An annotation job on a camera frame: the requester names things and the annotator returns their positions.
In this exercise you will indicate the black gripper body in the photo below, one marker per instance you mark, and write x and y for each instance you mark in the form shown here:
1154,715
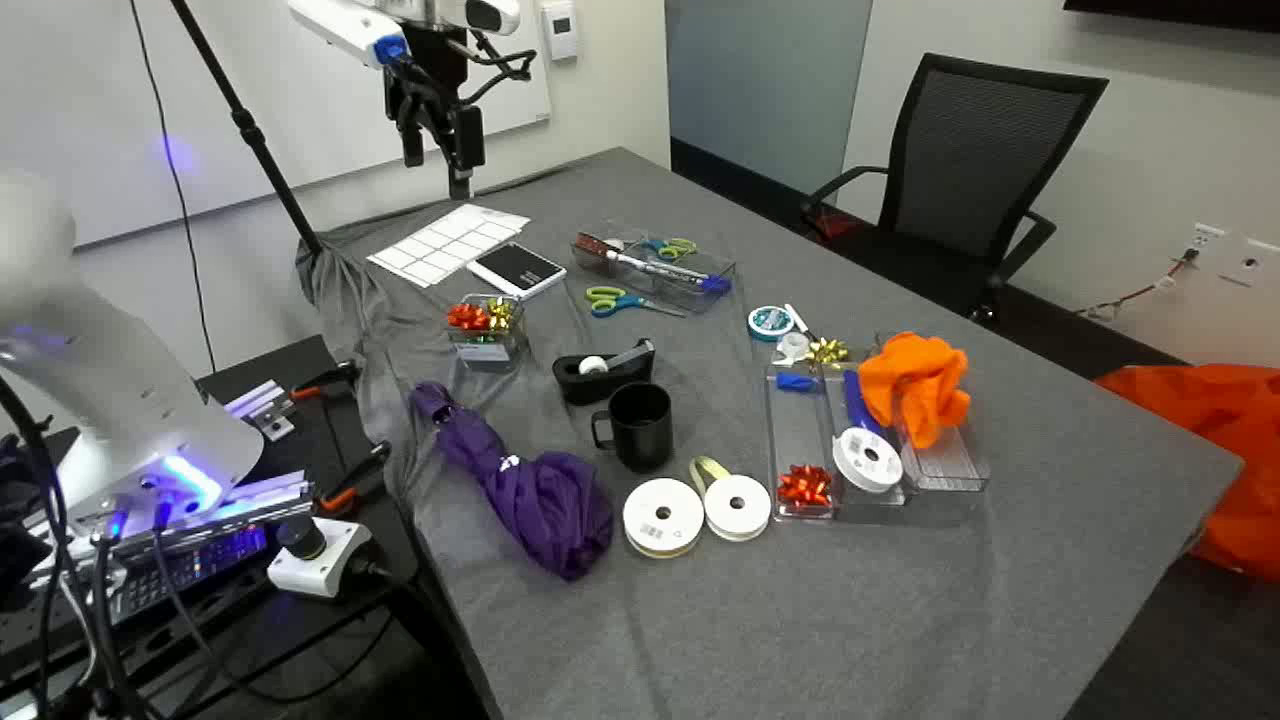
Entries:
435,72

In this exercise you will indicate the black tape dispenser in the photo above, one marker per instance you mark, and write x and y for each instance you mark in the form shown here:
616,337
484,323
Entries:
602,382

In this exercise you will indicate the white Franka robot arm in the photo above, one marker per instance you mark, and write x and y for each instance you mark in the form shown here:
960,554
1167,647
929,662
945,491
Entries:
340,27

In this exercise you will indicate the red plaid tape roll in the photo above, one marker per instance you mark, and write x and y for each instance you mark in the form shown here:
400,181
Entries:
599,244

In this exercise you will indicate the white label sheets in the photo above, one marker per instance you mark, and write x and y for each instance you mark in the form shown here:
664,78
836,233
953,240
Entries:
447,244

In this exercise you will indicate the black and white flat box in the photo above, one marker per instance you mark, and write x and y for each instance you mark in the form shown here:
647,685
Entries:
518,270

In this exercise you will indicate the black tripod pole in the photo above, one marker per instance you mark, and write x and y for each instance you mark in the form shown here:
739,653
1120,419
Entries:
246,125

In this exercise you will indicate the clear box of gift bows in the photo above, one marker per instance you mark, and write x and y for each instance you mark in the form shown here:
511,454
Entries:
484,326

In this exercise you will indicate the clear plastic marker tray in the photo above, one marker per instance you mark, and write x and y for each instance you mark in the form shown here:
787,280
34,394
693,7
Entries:
664,298

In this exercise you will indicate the grey marker with blue cap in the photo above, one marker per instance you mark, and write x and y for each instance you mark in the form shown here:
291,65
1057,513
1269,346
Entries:
712,284

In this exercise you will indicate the black mug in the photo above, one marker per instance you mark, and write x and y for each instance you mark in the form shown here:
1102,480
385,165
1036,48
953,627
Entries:
647,429

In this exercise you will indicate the purple cloth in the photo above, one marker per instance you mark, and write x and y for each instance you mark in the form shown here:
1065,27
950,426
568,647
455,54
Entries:
547,501

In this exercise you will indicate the blue ribbon roll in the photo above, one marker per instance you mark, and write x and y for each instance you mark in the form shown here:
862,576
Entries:
796,382

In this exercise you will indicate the cream ribbon spool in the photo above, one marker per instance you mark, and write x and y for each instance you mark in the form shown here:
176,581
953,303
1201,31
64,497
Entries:
662,520

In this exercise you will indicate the gold gift bow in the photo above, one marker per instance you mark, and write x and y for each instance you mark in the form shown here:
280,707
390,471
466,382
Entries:
830,354

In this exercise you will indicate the white ribbon spool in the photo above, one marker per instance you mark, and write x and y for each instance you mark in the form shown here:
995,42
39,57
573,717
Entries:
866,462
739,509

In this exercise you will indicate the red gift bow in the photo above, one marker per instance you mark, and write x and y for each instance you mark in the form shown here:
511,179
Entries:
806,491

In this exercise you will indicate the orange crumpled cloth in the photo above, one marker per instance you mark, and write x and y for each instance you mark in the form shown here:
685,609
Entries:
914,382

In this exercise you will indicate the black mesh office chair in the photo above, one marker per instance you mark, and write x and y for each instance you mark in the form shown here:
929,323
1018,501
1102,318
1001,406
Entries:
975,145

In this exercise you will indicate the black robot cart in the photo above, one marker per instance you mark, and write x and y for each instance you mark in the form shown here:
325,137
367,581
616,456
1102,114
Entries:
267,665

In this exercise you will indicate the clear plastic organizer tray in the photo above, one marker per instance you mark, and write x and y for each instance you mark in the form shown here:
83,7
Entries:
941,471

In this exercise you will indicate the grey tablecloth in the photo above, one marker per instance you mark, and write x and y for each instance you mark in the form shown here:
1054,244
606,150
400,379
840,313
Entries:
866,602

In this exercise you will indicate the orange bag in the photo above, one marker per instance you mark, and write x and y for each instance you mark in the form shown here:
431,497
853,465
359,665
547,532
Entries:
1224,443

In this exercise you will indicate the white wall thermostat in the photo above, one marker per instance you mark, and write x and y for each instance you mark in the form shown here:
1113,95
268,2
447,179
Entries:
561,27

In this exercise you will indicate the white wall whiteboard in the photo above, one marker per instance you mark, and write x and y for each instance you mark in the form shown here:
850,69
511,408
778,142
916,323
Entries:
83,122

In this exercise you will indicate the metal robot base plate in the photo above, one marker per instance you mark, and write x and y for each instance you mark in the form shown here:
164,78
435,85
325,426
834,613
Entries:
201,544

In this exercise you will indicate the black wall television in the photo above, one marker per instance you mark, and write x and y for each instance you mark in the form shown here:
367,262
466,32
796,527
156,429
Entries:
1175,11

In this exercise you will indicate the white wall outlet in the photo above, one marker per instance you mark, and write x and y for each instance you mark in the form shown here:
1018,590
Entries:
1242,254

